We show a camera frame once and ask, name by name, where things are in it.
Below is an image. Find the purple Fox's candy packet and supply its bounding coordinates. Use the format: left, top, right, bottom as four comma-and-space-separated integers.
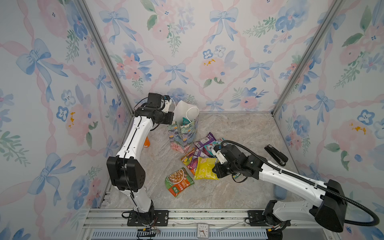
187, 150, 210, 175

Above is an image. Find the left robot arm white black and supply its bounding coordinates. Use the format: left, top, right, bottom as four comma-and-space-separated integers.
107, 100, 173, 227

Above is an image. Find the small white clock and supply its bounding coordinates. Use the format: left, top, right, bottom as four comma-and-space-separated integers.
197, 223, 210, 240

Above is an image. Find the orange bottle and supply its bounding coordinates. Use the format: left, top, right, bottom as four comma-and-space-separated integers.
144, 137, 151, 148

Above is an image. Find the teal candy packet front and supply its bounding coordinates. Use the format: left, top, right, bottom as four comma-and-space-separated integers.
182, 118, 191, 126

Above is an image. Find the black corrugated cable conduit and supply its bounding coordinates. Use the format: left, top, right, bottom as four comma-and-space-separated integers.
220, 140, 380, 227

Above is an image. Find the yellow snack packet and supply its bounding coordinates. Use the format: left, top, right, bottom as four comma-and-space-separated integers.
194, 157, 218, 180

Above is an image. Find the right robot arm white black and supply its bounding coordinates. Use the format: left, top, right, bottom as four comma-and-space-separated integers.
213, 144, 347, 233

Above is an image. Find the purple candy packet rear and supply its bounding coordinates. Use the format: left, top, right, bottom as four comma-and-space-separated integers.
194, 132, 216, 149

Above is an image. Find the orange Fox's lemon candy packet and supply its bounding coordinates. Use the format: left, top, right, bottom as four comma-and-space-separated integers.
181, 148, 196, 166

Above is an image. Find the black stapler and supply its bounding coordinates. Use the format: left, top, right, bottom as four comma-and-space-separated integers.
264, 145, 289, 167

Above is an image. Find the aluminium frame rail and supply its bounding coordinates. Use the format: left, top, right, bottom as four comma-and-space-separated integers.
78, 209, 341, 240

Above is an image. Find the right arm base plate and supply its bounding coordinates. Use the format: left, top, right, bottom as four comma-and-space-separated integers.
245, 210, 291, 228

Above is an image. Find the orange green noodle packet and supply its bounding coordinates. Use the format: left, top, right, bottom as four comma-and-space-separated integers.
165, 168, 194, 197

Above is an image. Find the floral paper gift bag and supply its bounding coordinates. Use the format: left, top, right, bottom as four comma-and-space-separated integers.
167, 101, 200, 153

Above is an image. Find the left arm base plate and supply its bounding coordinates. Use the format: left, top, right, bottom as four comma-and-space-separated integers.
122, 210, 170, 227

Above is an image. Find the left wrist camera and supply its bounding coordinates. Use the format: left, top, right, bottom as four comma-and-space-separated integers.
146, 93, 172, 113

